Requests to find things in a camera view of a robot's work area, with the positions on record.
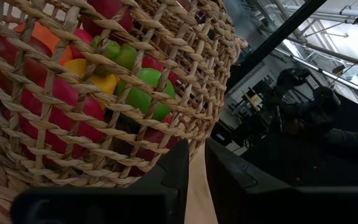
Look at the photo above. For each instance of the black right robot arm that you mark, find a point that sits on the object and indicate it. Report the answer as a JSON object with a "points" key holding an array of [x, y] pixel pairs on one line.
{"points": [[306, 115]]}

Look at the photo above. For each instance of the small red yellow apple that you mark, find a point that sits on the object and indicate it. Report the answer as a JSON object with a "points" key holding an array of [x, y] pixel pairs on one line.
{"points": [[84, 36]]}

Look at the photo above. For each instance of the round orange fruit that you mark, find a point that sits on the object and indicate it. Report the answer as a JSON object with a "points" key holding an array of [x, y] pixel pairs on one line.
{"points": [[43, 35]]}

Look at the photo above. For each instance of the black aluminium frame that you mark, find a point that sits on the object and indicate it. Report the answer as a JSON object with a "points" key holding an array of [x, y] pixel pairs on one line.
{"points": [[278, 34]]}

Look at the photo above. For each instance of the green apple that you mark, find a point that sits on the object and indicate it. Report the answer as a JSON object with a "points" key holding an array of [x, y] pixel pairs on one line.
{"points": [[137, 99]]}

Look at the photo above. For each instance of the yellow bell pepper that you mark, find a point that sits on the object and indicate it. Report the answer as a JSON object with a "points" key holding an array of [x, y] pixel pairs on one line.
{"points": [[76, 67]]}

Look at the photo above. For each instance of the green toy cucumber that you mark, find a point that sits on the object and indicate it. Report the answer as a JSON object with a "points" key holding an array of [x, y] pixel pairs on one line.
{"points": [[113, 49]]}

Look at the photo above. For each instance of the dark red apple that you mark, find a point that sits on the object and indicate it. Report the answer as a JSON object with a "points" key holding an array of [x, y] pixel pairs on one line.
{"points": [[154, 137]]}

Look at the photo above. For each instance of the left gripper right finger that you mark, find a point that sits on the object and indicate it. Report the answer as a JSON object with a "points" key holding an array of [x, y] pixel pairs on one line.
{"points": [[228, 193]]}

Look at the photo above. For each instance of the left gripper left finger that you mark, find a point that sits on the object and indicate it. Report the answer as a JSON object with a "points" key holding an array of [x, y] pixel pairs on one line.
{"points": [[169, 199]]}

